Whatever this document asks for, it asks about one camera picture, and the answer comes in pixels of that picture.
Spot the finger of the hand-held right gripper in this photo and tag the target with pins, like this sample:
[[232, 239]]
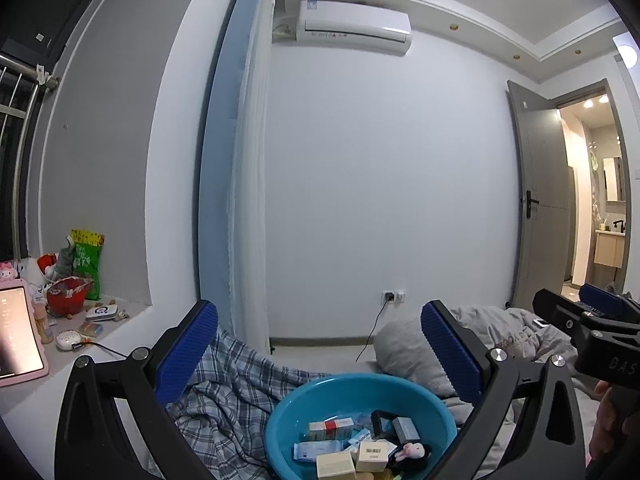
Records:
[[555, 310], [600, 297]]

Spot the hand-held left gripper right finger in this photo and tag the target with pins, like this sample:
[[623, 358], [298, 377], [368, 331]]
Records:
[[450, 355]]

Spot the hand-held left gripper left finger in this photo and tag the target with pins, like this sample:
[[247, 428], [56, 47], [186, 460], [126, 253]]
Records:
[[187, 350]]

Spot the grey cardboard box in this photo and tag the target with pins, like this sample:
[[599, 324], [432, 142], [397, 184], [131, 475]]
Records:
[[404, 429]]

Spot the pink and white plush toy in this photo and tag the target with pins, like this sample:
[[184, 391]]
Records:
[[410, 451]]

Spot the blue plastic basin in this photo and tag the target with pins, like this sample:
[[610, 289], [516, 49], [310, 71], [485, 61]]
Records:
[[300, 405]]

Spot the light blue box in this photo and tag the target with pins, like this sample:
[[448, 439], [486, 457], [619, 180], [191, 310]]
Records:
[[315, 452]]

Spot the person's right hand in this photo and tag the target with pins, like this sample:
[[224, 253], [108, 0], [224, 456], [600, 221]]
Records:
[[602, 425]]

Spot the grey duvet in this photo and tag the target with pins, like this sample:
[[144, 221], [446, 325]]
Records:
[[405, 350]]

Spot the wooden vanity cabinet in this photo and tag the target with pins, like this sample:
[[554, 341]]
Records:
[[610, 250]]

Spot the plaid cloth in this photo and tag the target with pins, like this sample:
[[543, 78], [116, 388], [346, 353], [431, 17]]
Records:
[[240, 390]]

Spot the black faucet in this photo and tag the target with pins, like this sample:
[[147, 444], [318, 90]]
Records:
[[619, 225]]

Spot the small flat box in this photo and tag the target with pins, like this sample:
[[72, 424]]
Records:
[[91, 329]]

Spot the bathroom mirror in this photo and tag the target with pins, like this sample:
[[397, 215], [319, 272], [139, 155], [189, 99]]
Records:
[[614, 180]]

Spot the white round device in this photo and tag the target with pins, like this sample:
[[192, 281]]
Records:
[[69, 340]]

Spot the blue and white packet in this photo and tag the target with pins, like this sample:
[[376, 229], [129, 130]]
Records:
[[360, 437]]

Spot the cream box with barcode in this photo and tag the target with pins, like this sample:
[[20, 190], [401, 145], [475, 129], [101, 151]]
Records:
[[374, 455]]

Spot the red container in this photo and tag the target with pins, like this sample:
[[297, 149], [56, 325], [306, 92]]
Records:
[[65, 297]]

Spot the green snack bag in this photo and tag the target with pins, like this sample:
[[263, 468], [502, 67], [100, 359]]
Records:
[[87, 260]]

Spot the beige bottle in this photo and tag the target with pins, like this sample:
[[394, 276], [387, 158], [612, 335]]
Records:
[[44, 320]]

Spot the grey door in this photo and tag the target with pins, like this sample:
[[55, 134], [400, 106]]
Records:
[[545, 160]]

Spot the grey plush toy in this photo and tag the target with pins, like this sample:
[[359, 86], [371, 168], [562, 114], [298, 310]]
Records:
[[65, 255]]

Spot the plain cream box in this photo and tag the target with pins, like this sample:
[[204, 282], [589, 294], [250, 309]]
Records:
[[335, 465]]

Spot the blue curtain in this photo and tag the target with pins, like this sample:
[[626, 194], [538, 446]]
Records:
[[217, 185]]

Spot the white and red plush toy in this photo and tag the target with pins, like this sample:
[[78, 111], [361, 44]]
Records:
[[37, 270]]

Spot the pink tablet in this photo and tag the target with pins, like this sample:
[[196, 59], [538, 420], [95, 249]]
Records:
[[15, 330]]

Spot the white sheer curtain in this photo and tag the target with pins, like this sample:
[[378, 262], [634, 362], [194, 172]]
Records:
[[252, 185]]

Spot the round ceiling light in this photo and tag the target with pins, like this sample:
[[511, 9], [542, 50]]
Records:
[[627, 55]]

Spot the metal window railing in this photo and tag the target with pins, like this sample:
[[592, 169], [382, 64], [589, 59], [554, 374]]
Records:
[[30, 110]]

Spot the white air conditioner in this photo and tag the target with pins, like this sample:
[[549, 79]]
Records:
[[350, 20]]

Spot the dark window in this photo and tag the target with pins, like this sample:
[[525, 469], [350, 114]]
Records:
[[50, 0]]

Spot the white wall socket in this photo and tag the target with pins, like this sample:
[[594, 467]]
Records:
[[393, 296]]

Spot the black square frame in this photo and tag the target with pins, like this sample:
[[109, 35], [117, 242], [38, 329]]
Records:
[[382, 425]]

